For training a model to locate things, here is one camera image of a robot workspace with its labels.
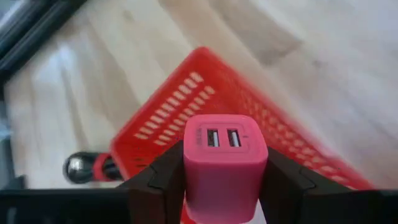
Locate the red plastic basket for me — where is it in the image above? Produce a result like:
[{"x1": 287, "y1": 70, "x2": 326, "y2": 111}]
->
[{"x1": 109, "y1": 46, "x2": 376, "y2": 224}]

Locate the black metal table frame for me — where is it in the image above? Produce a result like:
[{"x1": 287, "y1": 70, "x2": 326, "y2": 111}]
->
[{"x1": 0, "y1": 0, "x2": 90, "y2": 83}]

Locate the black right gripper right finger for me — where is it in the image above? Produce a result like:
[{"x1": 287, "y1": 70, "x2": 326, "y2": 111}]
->
[{"x1": 259, "y1": 146, "x2": 351, "y2": 224}]

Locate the hot pink USB charger cube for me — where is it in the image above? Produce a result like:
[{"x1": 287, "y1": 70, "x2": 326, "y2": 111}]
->
[{"x1": 182, "y1": 113, "x2": 269, "y2": 224}]

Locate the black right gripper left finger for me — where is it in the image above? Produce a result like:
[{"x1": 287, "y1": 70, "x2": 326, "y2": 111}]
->
[{"x1": 118, "y1": 139, "x2": 190, "y2": 224}]

